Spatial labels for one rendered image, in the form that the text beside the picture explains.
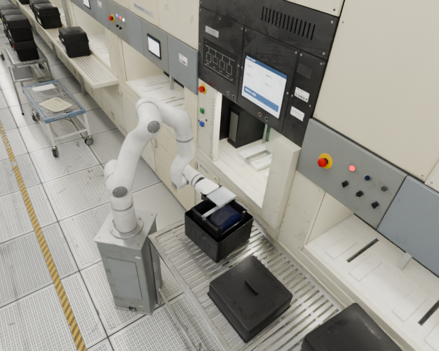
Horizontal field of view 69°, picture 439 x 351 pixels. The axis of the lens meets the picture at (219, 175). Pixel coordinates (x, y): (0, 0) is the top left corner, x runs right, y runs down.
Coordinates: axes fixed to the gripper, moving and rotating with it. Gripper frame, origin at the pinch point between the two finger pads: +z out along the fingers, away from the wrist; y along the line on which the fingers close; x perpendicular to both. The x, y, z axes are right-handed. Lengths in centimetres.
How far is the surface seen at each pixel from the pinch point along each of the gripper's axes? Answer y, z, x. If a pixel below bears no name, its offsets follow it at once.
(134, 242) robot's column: 38, -27, -30
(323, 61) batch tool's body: -25, 24, 74
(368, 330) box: 3, 86, -5
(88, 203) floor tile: 21, -150, -106
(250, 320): 27, 49, -20
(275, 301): 12, 51, -20
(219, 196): 1.2, 0.4, 2.6
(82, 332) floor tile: 79, -41, -106
